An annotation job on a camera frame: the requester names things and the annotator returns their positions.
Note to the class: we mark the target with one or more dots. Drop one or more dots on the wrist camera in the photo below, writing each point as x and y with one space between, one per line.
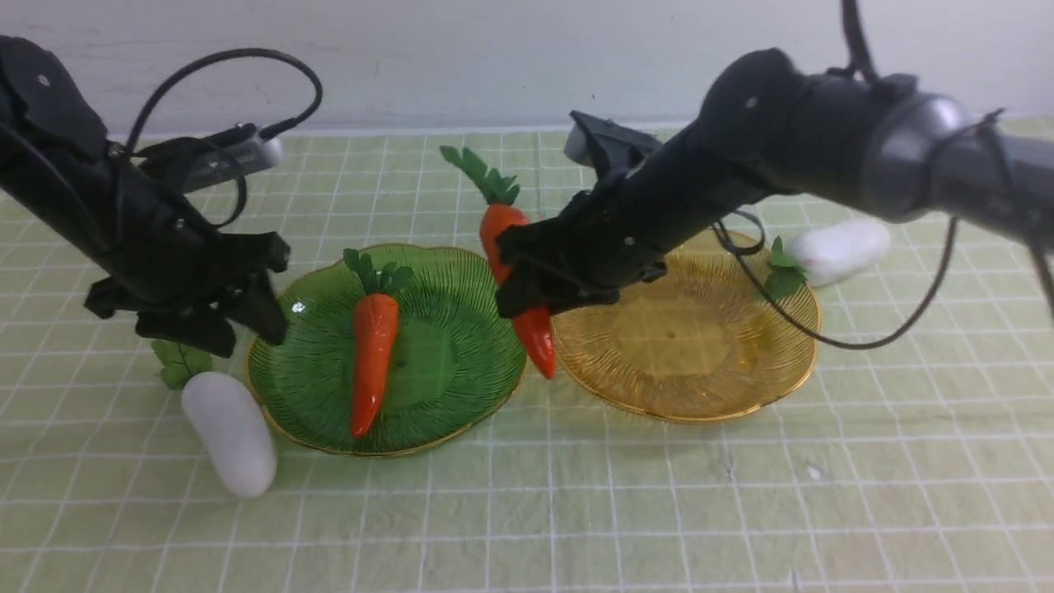
604 146
188 165

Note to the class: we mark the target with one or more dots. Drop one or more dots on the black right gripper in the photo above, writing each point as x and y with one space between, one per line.
618 233

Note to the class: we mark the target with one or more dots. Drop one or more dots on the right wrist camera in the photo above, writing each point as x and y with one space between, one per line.
604 146

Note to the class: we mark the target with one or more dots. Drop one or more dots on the orange carrot with leaves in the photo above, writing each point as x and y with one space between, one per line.
375 325

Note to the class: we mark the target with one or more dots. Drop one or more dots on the white radish with leaves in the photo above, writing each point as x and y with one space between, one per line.
224 416

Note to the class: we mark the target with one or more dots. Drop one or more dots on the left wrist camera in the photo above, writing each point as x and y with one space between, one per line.
188 165

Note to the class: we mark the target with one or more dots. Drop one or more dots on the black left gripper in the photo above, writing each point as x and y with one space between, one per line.
186 281

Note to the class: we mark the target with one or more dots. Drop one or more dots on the amber glass plate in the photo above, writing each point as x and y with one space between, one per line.
696 346

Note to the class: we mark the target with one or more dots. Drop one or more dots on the green checkered tablecloth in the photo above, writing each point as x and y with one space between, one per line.
923 467

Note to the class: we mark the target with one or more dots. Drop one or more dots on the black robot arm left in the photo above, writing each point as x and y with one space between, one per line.
56 150

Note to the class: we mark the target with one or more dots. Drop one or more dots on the green glass plate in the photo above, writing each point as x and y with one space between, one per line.
454 361

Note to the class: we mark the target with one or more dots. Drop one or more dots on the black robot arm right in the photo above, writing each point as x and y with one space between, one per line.
765 128

